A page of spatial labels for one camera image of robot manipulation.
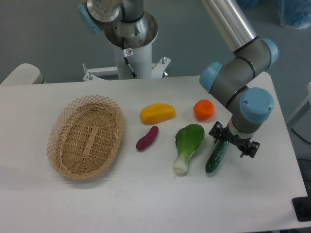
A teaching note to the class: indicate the woven wicker basket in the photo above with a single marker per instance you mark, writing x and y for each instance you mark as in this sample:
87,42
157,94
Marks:
86,137

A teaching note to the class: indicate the blue plastic bag right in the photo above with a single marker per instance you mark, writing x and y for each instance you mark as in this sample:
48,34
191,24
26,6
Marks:
295,14

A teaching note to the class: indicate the yellow mango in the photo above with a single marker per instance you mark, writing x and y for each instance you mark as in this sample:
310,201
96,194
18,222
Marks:
156,113

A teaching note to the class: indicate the orange tangerine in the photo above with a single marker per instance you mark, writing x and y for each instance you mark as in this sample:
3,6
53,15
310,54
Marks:
203,109

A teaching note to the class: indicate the green bok choy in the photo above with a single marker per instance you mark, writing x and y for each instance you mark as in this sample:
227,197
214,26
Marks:
187,141

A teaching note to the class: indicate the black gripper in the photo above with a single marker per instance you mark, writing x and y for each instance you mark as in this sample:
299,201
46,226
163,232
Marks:
241,140

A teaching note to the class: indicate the purple sweet potato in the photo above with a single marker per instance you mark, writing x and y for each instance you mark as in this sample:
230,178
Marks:
148,139

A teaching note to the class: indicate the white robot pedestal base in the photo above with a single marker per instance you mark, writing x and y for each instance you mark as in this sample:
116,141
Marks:
132,45

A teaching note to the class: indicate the blue plastic bag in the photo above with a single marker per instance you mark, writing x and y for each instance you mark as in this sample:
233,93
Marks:
247,4
295,14

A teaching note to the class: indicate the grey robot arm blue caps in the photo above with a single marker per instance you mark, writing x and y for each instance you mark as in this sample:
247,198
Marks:
228,84

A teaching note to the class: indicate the dark green cucumber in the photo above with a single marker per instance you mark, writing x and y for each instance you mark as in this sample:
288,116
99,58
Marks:
216,156

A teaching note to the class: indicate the white furniture frame right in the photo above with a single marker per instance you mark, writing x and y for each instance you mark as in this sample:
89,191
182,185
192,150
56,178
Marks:
299,120

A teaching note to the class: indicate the white chair armrest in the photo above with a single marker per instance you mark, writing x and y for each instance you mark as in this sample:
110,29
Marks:
24,74

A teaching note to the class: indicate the blue plastic bag centre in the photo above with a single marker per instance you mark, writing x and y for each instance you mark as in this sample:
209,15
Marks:
247,4

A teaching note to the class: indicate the black device at table edge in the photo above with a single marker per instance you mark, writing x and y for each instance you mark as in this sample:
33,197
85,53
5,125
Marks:
302,208

